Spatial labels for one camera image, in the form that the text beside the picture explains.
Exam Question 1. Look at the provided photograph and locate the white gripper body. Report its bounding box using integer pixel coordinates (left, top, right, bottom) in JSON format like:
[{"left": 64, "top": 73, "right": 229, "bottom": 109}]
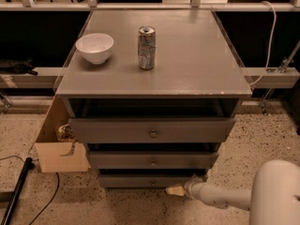
[{"left": 184, "top": 177, "right": 204, "bottom": 200}]

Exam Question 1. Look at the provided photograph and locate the grey bottom drawer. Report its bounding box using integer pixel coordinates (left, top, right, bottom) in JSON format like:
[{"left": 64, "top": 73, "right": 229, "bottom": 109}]
[{"left": 98, "top": 173, "right": 202, "bottom": 188}]

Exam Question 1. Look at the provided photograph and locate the grey drawer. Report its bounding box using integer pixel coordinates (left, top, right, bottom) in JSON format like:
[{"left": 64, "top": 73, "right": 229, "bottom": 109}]
[
  {"left": 87, "top": 151, "right": 218, "bottom": 169},
  {"left": 98, "top": 173, "right": 202, "bottom": 188},
  {"left": 68, "top": 118, "right": 235, "bottom": 143}
]

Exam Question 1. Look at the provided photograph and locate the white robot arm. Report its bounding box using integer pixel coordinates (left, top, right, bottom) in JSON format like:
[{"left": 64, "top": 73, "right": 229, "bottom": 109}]
[{"left": 166, "top": 159, "right": 300, "bottom": 225}]

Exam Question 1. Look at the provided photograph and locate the grey middle drawer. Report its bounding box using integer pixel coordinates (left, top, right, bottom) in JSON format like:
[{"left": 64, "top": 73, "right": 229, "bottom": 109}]
[{"left": 87, "top": 151, "right": 218, "bottom": 169}]

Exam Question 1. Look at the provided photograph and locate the grey drawer cabinet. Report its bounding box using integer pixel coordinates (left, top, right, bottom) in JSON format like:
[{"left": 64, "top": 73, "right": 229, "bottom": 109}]
[{"left": 56, "top": 9, "right": 251, "bottom": 176}]

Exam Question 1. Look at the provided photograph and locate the grey top drawer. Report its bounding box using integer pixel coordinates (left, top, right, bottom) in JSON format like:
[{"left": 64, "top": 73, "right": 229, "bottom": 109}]
[{"left": 68, "top": 118, "right": 235, "bottom": 143}]

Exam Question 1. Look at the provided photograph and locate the crumpled item in box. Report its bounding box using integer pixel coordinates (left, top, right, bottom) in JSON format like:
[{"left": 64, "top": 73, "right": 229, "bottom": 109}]
[{"left": 56, "top": 124, "right": 75, "bottom": 143}]

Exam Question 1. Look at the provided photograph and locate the cardboard box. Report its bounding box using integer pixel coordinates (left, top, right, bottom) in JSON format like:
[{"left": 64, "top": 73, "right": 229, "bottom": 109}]
[{"left": 35, "top": 97, "right": 90, "bottom": 173}]

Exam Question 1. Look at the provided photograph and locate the silver drink can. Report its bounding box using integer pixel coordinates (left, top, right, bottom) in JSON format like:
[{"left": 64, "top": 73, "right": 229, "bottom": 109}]
[{"left": 138, "top": 26, "right": 156, "bottom": 70}]

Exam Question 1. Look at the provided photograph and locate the black floor bar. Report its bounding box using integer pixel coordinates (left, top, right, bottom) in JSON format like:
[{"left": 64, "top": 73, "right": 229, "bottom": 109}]
[{"left": 0, "top": 157, "right": 35, "bottom": 225}]

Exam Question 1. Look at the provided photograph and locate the white bowl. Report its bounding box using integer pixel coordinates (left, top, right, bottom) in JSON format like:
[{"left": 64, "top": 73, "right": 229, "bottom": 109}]
[{"left": 75, "top": 33, "right": 114, "bottom": 65}]

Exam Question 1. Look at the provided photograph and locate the black floor cable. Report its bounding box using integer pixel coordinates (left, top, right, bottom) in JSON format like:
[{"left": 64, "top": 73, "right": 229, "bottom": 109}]
[{"left": 0, "top": 155, "right": 60, "bottom": 225}]

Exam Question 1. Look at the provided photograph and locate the metal bracket right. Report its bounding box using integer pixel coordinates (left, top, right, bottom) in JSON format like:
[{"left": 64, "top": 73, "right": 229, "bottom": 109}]
[{"left": 259, "top": 40, "right": 300, "bottom": 115}]

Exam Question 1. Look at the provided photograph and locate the grey metal rail frame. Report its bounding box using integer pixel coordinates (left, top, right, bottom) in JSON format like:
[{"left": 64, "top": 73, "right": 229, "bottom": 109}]
[{"left": 1, "top": 0, "right": 300, "bottom": 89}]

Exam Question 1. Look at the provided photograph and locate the white cable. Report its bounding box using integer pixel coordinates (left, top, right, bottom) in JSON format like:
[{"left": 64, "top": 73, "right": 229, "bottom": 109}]
[{"left": 248, "top": 1, "right": 278, "bottom": 87}]

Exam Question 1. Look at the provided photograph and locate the black object on rail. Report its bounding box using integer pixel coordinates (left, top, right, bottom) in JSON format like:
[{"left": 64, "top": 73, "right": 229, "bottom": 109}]
[{"left": 0, "top": 59, "right": 38, "bottom": 76}]

